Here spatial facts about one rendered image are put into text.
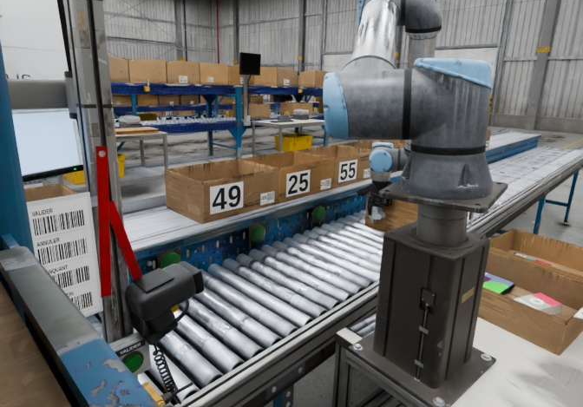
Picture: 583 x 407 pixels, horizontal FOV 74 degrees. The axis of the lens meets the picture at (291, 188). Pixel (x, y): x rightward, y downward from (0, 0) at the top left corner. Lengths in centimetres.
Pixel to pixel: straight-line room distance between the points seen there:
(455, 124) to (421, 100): 8
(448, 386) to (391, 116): 61
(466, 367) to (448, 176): 49
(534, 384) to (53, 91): 115
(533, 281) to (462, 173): 76
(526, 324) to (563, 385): 17
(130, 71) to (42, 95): 555
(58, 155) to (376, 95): 59
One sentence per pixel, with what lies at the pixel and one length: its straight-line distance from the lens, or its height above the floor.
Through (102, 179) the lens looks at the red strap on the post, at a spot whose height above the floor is 126.
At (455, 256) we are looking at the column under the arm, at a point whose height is 108.
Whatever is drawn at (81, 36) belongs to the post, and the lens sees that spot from 63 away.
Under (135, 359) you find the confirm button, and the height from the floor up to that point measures 96.
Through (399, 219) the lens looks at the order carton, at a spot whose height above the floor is 83.
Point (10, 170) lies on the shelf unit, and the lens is 19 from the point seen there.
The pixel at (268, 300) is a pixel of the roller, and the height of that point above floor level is 74.
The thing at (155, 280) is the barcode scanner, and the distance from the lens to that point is 69.
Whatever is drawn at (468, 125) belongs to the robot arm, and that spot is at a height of 134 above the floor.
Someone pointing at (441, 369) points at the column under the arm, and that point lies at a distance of 99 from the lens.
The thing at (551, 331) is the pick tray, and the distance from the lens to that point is 125.
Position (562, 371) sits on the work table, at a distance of 122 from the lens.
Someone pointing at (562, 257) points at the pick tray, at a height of 79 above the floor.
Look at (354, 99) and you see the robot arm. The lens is 82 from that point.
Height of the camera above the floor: 140
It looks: 15 degrees down
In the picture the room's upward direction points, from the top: 1 degrees clockwise
